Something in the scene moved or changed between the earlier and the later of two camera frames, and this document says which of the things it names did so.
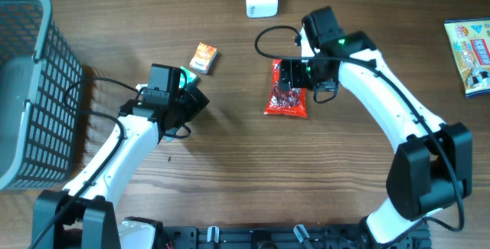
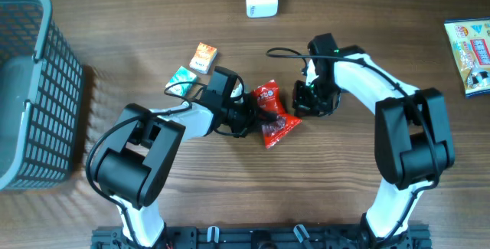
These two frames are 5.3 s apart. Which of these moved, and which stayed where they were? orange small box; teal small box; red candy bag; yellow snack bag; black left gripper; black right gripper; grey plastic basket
Moved: red candy bag; black left gripper; black right gripper
Stayed: yellow snack bag; orange small box; grey plastic basket; teal small box
